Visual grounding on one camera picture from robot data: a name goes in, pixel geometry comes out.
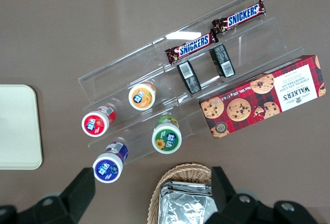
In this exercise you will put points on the oval tan wicker basket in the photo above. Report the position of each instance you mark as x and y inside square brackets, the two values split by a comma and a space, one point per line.
[180, 171]

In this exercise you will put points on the clear acrylic stepped display stand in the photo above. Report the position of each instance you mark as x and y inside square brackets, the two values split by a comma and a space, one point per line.
[116, 79]

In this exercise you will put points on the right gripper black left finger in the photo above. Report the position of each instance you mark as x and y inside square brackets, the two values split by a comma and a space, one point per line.
[78, 190]

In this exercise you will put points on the small black barcode pack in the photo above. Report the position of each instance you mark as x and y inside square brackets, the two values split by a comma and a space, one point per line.
[189, 77]
[222, 61]

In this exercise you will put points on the red gum bottle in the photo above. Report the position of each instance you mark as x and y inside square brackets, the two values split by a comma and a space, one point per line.
[96, 124]

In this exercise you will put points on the orange gum bottle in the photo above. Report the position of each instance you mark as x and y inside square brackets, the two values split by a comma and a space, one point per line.
[141, 97]

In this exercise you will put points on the green gum bottle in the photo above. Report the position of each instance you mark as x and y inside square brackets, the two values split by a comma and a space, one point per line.
[166, 136]

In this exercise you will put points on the silver foil pouch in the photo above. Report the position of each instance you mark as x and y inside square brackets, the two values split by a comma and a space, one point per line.
[185, 204]

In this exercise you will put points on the white rectangular plastic tray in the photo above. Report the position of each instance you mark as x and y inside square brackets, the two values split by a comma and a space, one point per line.
[18, 128]

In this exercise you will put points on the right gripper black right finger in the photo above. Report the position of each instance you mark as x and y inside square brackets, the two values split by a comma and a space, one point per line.
[222, 193]

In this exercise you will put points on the purple gum bottle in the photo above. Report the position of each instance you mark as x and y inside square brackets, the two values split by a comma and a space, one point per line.
[108, 167]

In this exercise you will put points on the red Walkers cookie box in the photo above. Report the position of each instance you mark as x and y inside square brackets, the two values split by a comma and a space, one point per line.
[260, 97]

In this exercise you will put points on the Snickers chocolate bar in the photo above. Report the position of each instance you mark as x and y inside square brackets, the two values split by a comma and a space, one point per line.
[193, 47]
[242, 15]

